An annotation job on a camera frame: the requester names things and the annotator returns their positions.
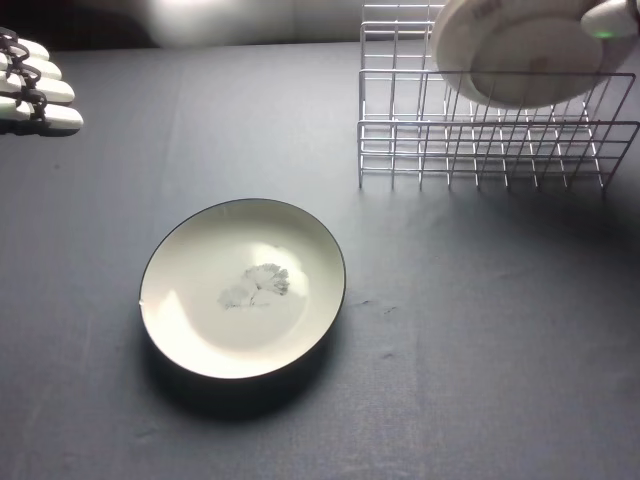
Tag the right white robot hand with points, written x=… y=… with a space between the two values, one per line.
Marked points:
x=610 y=17

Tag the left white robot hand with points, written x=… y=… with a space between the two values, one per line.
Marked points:
x=55 y=92

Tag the white plate with dark rim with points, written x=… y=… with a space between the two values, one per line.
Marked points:
x=525 y=45
x=240 y=325

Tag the grey table cloth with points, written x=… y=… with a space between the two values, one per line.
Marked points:
x=450 y=350

